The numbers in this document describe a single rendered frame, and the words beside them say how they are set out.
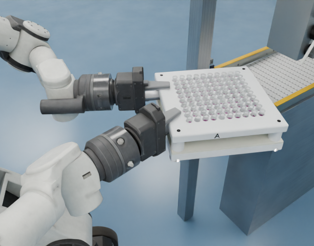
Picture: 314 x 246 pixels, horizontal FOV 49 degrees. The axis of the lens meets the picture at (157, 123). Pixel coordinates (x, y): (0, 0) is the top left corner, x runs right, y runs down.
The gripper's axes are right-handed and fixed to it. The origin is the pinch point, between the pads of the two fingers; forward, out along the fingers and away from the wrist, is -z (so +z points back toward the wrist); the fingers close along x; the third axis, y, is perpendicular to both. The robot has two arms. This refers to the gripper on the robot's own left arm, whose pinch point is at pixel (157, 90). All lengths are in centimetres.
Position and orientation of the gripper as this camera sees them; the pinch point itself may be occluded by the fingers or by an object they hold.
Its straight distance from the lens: 82.1
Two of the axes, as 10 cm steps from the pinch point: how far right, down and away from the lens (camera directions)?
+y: 0.2, 6.4, -7.7
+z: -10.0, 0.3, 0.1
